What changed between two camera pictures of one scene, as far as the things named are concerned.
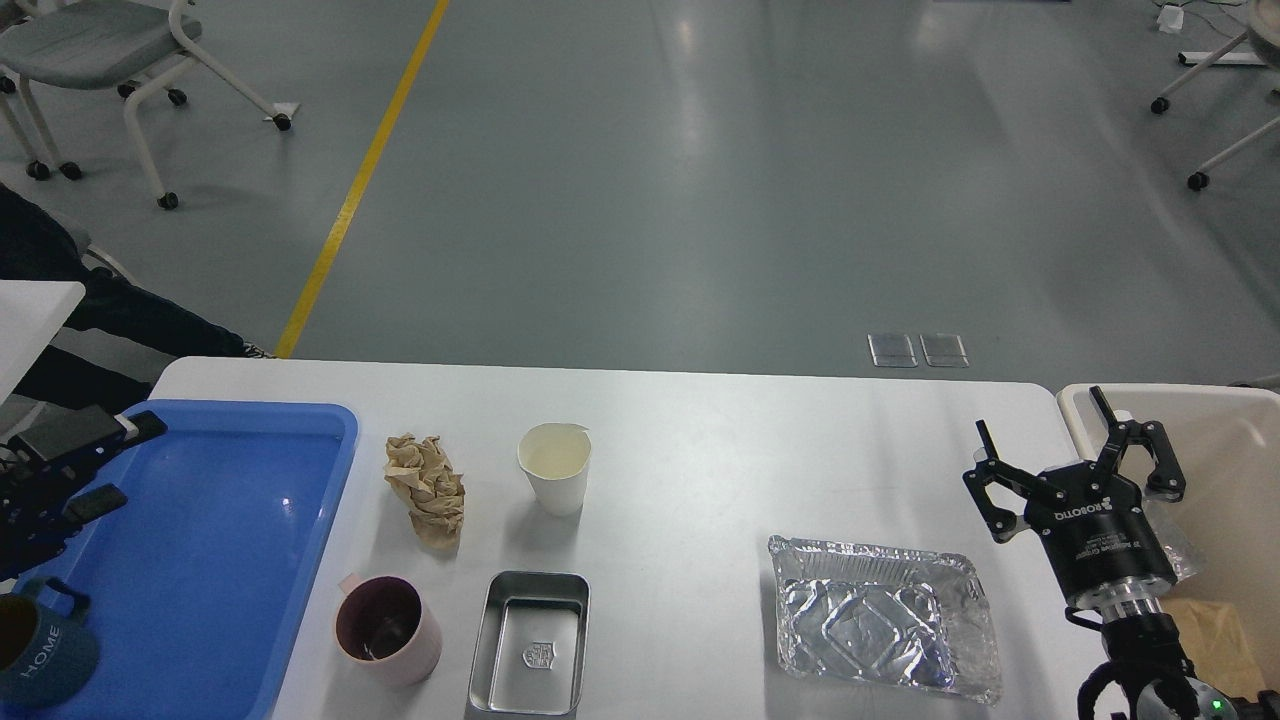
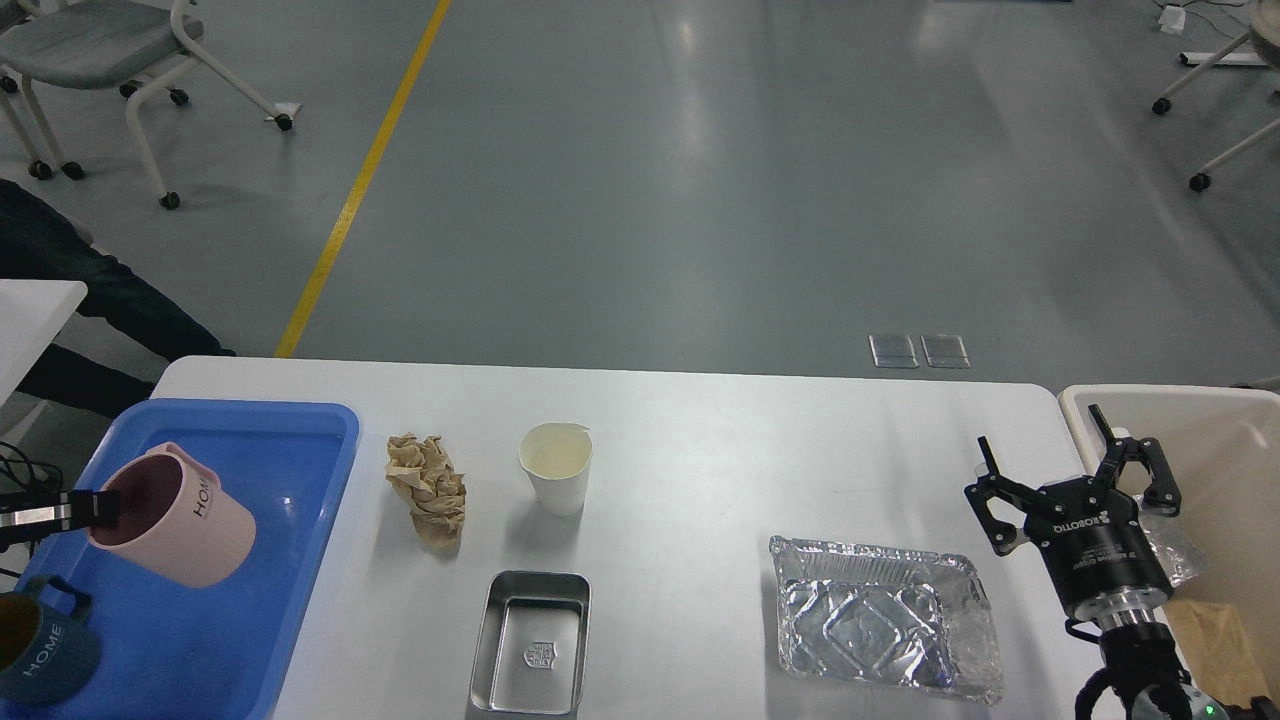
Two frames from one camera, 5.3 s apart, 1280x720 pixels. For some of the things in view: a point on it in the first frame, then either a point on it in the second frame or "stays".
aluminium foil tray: x=901 y=621 stays
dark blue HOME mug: x=45 y=660 stays
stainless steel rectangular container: x=530 y=654 stays
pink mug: x=386 y=630 → x=175 y=521
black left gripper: x=35 y=500 → x=64 y=510
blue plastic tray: x=194 y=589 stays
